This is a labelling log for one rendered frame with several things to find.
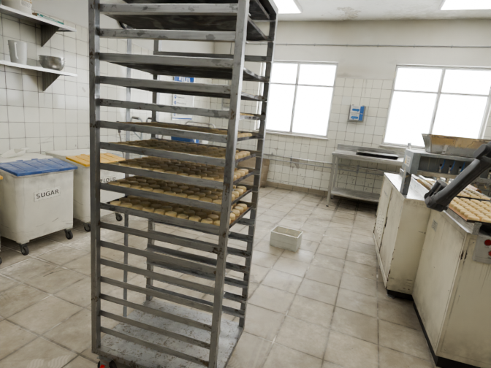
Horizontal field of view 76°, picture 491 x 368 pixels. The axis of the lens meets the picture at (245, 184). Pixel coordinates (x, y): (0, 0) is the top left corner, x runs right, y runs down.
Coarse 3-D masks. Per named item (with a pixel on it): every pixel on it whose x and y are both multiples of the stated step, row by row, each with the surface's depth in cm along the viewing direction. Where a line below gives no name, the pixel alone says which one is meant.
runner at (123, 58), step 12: (108, 60) 127; (120, 60) 126; (132, 60) 124; (144, 60) 123; (156, 60) 121; (168, 60) 120; (180, 60) 118; (192, 60) 117; (204, 60) 116; (216, 60) 114; (228, 60) 113
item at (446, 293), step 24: (432, 216) 226; (432, 240) 218; (456, 240) 178; (432, 264) 211; (456, 264) 173; (480, 264) 167; (432, 288) 204; (456, 288) 172; (480, 288) 169; (432, 312) 197; (456, 312) 174; (480, 312) 171; (432, 336) 191; (456, 336) 176; (480, 336) 173; (456, 360) 179; (480, 360) 175
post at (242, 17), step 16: (240, 0) 105; (240, 16) 106; (240, 32) 107; (240, 48) 108; (240, 64) 109; (240, 80) 111; (224, 176) 118; (224, 192) 119; (224, 208) 121; (224, 224) 122; (224, 240) 123; (224, 256) 125; (224, 272) 128
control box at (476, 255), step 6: (480, 234) 164; (480, 240) 162; (480, 246) 162; (486, 246) 162; (474, 252) 165; (480, 252) 163; (486, 252) 162; (474, 258) 164; (480, 258) 163; (486, 258) 163
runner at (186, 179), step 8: (104, 168) 137; (112, 168) 136; (120, 168) 135; (128, 168) 134; (136, 168) 133; (144, 176) 132; (152, 176) 131; (160, 176) 130; (168, 176) 129; (176, 176) 128; (184, 176) 127; (192, 184) 126; (200, 184) 125; (208, 184) 124; (216, 184) 123
